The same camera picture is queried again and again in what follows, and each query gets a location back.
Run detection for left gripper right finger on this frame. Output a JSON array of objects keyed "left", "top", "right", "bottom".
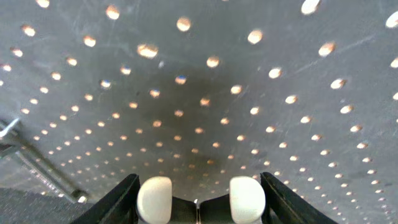
[{"left": 260, "top": 171, "right": 340, "bottom": 224}]

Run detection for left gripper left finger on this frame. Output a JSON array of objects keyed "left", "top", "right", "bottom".
[{"left": 70, "top": 173, "right": 141, "bottom": 224}]

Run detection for wrench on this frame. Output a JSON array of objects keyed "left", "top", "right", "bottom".
[{"left": 0, "top": 136, "right": 90, "bottom": 205}]

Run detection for black and white pliers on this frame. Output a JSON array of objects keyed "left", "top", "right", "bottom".
[{"left": 136, "top": 175, "right": 267, "bottom": 224}]

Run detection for black pegboard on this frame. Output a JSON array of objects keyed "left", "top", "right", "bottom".
[{"left": 0, "top": 0, "right": 398, "bottom": 224}]

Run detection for metal hook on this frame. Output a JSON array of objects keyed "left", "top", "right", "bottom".
[{"left": 0, "top": 118, "right": 20, "bottom": 138}]

